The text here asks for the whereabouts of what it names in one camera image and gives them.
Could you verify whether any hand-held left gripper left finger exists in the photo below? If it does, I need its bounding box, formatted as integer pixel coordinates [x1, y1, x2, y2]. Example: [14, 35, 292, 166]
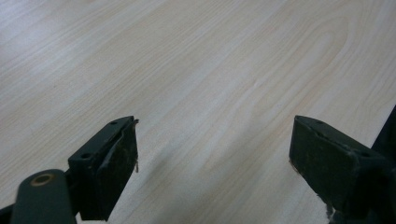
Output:
[67, 115, 140, 222]

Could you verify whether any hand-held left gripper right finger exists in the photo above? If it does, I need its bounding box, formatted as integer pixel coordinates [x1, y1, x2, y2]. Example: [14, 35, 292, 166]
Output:
[288, 115, 396, 220]

